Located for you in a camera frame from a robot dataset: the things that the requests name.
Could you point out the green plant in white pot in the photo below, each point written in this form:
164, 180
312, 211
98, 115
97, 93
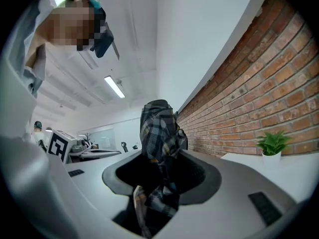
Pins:
271, 155

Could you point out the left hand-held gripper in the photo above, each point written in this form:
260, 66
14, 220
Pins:
58, 146

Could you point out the glass wall panel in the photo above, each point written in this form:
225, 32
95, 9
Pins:
99, 138

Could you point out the plaid umbrella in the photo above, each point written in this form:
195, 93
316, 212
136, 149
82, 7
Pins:
159, 128

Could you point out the black desk stand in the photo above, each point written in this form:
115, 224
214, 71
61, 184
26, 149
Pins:
124, 146

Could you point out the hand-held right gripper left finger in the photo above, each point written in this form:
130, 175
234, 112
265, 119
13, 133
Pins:
92, 183

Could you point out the white table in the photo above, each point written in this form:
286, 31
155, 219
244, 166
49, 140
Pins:
296, 173

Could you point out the person's head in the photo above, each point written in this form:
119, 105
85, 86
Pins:
67, 24

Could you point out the dark head-worn camera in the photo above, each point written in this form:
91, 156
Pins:
103, 41

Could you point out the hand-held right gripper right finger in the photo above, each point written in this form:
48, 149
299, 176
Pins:
224, 215

